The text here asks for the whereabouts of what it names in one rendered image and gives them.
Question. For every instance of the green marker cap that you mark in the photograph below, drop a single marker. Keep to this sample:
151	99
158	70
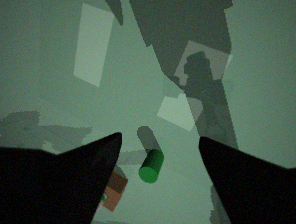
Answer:
151	166

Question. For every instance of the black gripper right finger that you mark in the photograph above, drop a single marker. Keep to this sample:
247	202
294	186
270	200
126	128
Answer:
251	190

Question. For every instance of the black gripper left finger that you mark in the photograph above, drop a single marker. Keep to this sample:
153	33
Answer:
65	188

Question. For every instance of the brown block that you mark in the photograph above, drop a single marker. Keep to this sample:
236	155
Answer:
114	191

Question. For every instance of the white marker with green band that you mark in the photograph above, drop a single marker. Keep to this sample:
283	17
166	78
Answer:
104	197

